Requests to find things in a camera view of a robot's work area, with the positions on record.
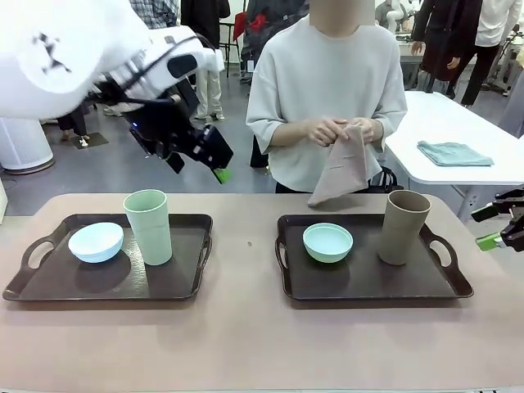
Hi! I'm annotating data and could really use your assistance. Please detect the person in cream sweater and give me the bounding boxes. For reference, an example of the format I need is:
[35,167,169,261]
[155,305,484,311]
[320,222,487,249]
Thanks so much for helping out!
[245,16,409,193]

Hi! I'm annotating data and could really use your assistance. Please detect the person in dark patterned top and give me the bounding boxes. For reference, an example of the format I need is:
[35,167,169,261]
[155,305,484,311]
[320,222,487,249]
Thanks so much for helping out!
[240,0,298,169]

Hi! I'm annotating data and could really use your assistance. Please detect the white side table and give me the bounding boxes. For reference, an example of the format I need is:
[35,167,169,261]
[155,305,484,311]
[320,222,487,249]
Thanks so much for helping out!
[384,90,524,224]

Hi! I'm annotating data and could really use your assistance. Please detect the person in red plaid shirt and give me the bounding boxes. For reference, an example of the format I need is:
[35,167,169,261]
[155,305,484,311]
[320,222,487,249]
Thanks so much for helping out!
[55,102,91,143]

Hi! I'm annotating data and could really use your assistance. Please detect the metal floor plate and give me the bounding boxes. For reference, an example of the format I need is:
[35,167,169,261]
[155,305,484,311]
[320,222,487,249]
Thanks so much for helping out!
[71,133,110,148]

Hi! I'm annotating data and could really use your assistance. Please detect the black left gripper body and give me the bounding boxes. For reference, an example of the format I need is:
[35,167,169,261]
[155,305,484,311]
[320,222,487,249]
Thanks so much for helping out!
[129,96,206,161]

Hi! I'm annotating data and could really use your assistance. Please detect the beige cloth mat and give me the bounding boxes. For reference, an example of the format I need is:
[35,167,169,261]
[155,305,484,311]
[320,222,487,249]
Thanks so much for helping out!
[307,124,369,208]

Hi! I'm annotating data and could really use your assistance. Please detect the person's right hand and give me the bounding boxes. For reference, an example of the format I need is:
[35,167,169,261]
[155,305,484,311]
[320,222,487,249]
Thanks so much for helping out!
[305,116,349,148]

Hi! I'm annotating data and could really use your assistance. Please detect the pale green tall cup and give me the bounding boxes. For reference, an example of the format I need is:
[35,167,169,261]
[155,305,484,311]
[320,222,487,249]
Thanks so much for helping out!
[123,189,173,266]

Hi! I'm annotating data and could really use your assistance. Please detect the mint green bowl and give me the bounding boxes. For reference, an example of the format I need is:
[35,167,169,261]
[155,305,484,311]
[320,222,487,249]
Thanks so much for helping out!
[302,223,355,264]

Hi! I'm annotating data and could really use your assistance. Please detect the blue cloth mat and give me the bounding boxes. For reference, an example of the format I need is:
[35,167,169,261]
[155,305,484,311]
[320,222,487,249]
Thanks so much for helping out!
[417,141,495,168]

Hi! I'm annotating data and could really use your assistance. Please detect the white air purifier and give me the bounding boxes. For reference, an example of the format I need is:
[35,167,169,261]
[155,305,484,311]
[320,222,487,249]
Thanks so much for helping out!
[0,117,56,175]

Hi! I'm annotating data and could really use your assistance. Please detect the brown tall cup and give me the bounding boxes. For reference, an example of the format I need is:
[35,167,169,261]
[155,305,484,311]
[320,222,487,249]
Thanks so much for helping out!
[377,189,432,266]

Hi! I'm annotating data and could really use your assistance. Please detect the person in dark coat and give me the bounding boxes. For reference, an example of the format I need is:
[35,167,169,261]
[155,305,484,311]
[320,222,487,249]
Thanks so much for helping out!
[411,0,484,85]

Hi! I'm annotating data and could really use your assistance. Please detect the person in white shirt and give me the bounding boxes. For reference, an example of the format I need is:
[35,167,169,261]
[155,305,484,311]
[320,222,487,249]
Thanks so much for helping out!
[460,0,513,108]

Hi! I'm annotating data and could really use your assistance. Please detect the dark brown serving tray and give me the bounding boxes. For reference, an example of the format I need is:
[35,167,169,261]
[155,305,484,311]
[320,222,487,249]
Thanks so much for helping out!
[274,212,475,309]
[2,213,214,303]

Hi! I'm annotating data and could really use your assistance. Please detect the person in beige trousers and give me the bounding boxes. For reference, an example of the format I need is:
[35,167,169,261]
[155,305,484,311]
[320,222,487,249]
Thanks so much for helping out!
[179,0,231,120]

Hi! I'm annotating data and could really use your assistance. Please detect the person's left hand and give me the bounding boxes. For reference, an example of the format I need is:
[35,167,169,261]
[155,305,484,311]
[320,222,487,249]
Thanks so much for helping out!
[349,117,385,144]

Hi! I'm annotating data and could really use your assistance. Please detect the black bag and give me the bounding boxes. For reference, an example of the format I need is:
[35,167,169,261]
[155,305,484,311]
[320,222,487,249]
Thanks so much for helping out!
[368,166,405,193]

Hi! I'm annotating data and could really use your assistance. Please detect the light blue bowl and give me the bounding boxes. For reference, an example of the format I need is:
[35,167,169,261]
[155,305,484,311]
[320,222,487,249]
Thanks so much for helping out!
[67,222,124,264]

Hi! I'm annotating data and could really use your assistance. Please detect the person's right forearm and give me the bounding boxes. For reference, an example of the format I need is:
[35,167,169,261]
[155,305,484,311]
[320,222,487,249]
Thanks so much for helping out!
[269,120,312,147]

